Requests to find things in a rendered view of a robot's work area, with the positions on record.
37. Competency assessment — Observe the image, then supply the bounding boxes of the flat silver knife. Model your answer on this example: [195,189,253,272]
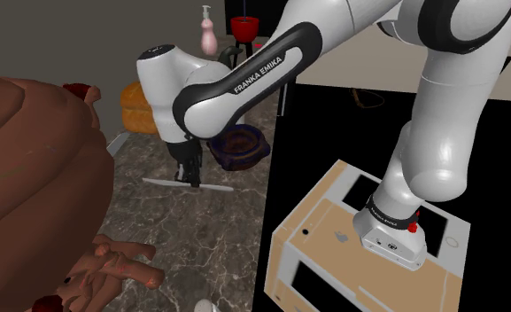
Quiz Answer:
[142,176,235,193]

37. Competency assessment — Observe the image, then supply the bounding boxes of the dark blue bowl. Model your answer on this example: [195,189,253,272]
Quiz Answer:
[205,123,272,172]

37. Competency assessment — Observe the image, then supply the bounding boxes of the orange bread loaf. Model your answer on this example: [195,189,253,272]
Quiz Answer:
[120,81,161,136]

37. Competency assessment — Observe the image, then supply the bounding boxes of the dark curved tap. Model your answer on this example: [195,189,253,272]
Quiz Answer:
[217,45,244,70]

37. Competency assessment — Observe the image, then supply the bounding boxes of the pink soap dispenser bottle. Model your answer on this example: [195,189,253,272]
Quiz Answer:
[199,4,219,57]

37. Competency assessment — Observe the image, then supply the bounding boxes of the red pot on black stand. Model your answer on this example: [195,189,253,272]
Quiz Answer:
[229,0,261,61]

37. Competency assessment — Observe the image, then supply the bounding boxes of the large brown figure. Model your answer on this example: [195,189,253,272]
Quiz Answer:
[0,51,166,312]

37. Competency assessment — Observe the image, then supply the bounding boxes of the white round thing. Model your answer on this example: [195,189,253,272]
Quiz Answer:
[194,298,221,312]

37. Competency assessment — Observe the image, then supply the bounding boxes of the tan and white robot stand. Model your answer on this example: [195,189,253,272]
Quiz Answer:
[265,159,472,312]

